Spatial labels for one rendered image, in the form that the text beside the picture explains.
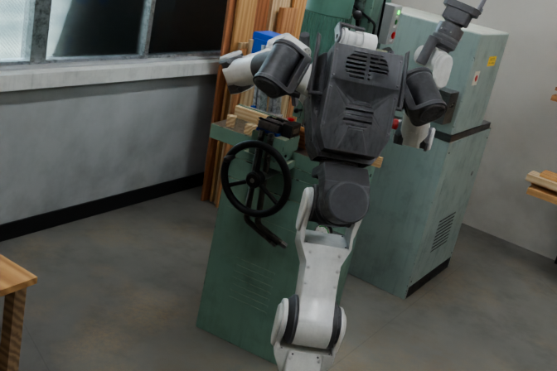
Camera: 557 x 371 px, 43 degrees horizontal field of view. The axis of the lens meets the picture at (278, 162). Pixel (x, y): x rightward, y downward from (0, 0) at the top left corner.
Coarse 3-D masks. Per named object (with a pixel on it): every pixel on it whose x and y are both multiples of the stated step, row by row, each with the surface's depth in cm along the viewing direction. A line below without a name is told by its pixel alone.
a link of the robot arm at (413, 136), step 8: (408, 120) 224; (400, 128) 234; (408, 128) 227; (416, 128) 225; (424, 128) 226; (432, 128) 238; (400, 136) 234; (408, 136) 230; (416, 136) 228; (424, 136) 230; (432, 136) 236; (400, 144) 238; (408, 144) 234; (416, 144) 233; (424, 144) 233; (432, 144) 242
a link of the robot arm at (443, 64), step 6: (444, 54) 230; (438, 60) 228; (444, 60) 228; (450, 60) 230; (438, 66) 229; (444, 66) 230; (450, 66) 231; (438, 72) 229; (444, 72) 231; (438, 78) 230; (444, 78) 232; (438, 84) 232; (444, 84) 233
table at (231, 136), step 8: (224, 120) 292; (240, 120) 297; (216, 128) 284; (224, 128) 283; (232, 128) 283; (240, 128) 286; (216, 136) 285; (224, 136) 283; (232, 136) 282; (240, 136) 280; (248, 136) 278; (232, 144) 282; (248, 152) 269; (296, 152) 271; (304, 152) 272; (288, 160) 270; (296, 160) 271; (304, 160) 269; (272, 168) 266; (280, 168) 264; (304, 168) 270; (312, 168) 269
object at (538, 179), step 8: (552, 96) 417; (528, 176) 422; (536, 176) 420; (544, 176) 421; (552, 176) 419; (536, 184) 420; (544, 184) 417; (552, 184) 415; (528, 192) 422; (536, 192) 419; (544, 192) 418; (552, 192) 422; (552, 200) 415
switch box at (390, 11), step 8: (392, 8) 287; (400, 8) 293; (384, 16) 289; (392, 16) 288; (376, 24) 291; (384, 24) 290; (392, 24) 290; (376, 32) 292; (384, 32) 291; (392, 32) 294; (384, 40) 291; (392, 40) 297
